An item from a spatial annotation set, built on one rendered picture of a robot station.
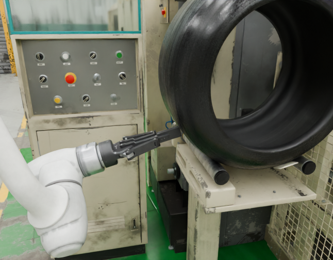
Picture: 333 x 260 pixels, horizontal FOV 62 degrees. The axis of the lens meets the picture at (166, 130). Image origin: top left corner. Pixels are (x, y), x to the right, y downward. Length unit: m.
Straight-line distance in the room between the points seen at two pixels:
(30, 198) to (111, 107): 0.86
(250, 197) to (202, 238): 0.56
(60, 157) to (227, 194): 0.48
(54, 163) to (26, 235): 1.43
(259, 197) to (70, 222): 0.56
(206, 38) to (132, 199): 1.11
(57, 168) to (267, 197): 0.62
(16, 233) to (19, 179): 1.62
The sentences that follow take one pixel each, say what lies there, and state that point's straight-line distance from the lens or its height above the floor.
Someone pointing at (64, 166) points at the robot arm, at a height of 0.96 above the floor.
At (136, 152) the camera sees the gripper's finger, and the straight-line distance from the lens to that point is 0.77.
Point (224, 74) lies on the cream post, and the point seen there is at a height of 1.13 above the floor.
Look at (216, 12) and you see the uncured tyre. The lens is 0.69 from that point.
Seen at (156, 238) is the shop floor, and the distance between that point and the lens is 1.96.
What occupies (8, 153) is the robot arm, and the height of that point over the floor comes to 1.07.
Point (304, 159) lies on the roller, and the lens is 0.95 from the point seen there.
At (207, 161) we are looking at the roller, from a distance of 0.86.
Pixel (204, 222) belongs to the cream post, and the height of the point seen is 0.45.
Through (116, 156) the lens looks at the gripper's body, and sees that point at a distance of 0.79.
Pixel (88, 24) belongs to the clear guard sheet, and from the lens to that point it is 1.36.
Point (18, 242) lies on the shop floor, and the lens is 2.16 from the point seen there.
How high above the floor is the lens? 1.30
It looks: 20 degrees down
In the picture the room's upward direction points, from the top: straight up
